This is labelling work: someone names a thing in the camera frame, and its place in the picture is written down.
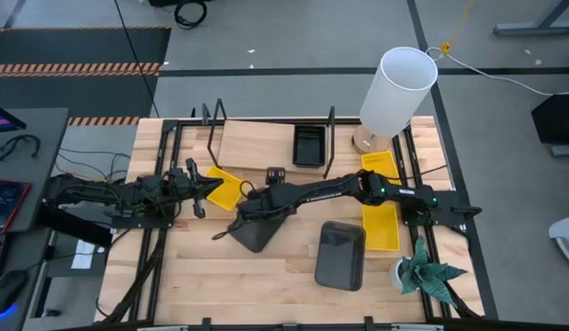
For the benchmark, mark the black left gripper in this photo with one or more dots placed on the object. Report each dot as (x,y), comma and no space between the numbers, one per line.
(187,184)

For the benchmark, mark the white paper sheet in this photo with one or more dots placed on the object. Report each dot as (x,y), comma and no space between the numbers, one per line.
(83,254)

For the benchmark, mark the yellow plastic basket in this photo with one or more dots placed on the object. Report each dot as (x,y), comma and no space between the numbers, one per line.
(380,227)
(380,165)
(226,190)

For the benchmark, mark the black slotted plastic basket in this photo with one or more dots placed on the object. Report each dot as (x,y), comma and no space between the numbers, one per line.
(309,146)

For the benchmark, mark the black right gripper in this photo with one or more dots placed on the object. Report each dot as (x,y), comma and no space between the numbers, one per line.
(265,202)

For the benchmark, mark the black mat with hazard stripes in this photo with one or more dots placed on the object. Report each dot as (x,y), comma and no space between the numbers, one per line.
(77,92)

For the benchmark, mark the red-edged tablet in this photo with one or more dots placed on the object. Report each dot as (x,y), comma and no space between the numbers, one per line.
(6,204)

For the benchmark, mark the grey table leg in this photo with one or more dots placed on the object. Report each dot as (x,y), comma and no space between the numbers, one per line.
(537,28)

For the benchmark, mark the computer monitor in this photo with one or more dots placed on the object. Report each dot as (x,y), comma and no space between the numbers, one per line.
(1,119)

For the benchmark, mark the black box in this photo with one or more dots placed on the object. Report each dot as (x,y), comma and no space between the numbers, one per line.
(557,119)

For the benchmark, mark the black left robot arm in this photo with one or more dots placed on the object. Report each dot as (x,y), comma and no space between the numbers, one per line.
(95,190)

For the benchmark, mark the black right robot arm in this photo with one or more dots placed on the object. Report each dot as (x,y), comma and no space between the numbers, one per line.
(330,190)

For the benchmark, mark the large dark grey basket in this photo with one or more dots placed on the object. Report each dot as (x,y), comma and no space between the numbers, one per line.
(340,255)

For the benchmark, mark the grey desk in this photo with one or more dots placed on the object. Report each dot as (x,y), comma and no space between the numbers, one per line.
(49,138)

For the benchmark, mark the black computer mouse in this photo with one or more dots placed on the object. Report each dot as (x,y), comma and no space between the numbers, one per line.
(8,289)

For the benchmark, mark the green plant in white pot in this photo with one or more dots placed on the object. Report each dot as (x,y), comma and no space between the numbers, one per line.
(424,273)

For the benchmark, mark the white lamp with wooden base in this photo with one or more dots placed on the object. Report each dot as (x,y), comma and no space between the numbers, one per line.
(394,96)

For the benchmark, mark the dark grey cloth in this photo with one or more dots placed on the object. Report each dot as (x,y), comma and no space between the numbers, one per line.
(258,232)

